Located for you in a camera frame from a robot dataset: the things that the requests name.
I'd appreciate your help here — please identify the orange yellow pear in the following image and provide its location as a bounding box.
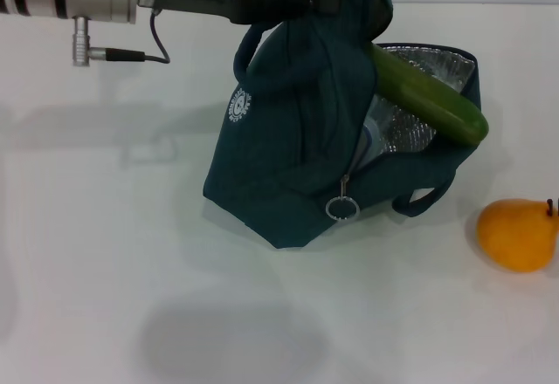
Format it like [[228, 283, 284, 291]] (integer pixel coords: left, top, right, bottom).
[[475, 198, 559, 274]]

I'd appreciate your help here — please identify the dark teal insulated lunch bag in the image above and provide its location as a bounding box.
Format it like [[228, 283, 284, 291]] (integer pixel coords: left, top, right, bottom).
[[202, 0, 485, 250]]

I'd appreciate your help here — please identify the green cucumber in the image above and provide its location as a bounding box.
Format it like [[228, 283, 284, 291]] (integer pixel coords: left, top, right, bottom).
[[366, 43, 489, 146]]

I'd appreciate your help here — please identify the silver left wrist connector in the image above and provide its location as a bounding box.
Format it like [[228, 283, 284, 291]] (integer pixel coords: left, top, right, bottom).
[[72, 16, 110, 69]]

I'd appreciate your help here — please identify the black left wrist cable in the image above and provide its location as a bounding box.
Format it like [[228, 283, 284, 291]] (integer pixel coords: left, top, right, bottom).
[[107, 6, 171, 65]]

